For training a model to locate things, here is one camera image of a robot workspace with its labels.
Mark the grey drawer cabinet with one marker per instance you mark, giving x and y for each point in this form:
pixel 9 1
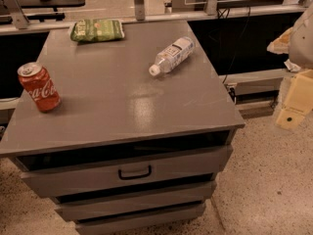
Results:
pixel 113 109

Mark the clear plastic water bottle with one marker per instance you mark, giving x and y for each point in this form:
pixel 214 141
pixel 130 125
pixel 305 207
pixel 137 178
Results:
pixel 172 56

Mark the black drawer handle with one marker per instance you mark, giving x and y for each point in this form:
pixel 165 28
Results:
pixel 135 174

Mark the green chip bag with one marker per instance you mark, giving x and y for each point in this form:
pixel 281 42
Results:
pixel 97 30

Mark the grey drawer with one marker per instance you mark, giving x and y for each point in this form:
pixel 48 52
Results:
pixel 133 221
pixel 137 201
pixel 76 179

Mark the bottom grey drawer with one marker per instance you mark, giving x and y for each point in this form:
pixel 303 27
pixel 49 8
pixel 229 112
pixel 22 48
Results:
pixel 133 221

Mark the top grey drawer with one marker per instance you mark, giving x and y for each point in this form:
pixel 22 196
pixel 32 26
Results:
pixel 76 179

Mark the grey metal railing frame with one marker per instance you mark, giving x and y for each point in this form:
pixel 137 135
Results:
pixel 16 20

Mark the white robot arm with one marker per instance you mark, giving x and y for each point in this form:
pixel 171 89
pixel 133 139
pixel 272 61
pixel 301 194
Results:
pixel 301 41

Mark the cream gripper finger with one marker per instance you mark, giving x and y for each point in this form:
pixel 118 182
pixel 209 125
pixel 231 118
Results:
pixel 281 44
pixel 295 100

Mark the middle grey drawer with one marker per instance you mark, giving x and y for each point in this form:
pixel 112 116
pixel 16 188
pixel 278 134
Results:
pixel 137 201

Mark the red coca-cola can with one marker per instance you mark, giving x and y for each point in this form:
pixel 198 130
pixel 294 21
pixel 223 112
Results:
pixel 37 82

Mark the white crumpled packet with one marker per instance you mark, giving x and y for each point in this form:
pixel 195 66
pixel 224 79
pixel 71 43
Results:
pixel 292 67

